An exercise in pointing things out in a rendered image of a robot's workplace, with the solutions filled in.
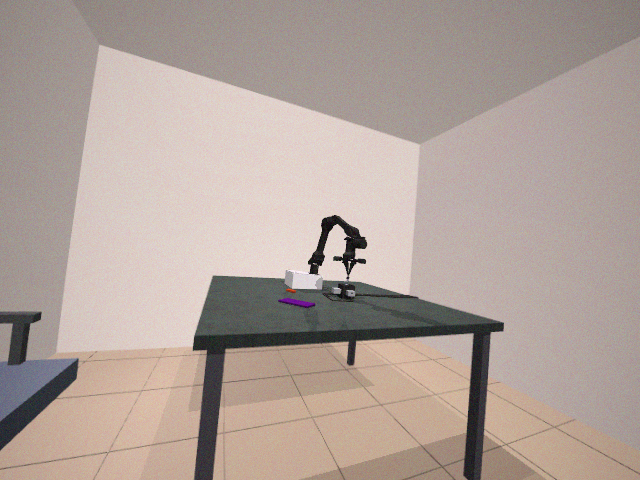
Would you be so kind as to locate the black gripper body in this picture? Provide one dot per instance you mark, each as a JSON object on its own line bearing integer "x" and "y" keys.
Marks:
{"x": 338, "y": 258}

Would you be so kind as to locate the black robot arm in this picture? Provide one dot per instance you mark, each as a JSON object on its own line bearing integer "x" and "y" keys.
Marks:
{"x": 356, "y": 241}

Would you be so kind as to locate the purple flat bar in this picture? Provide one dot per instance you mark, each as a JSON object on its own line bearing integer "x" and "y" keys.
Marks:
{"x": 297, "y": 302}

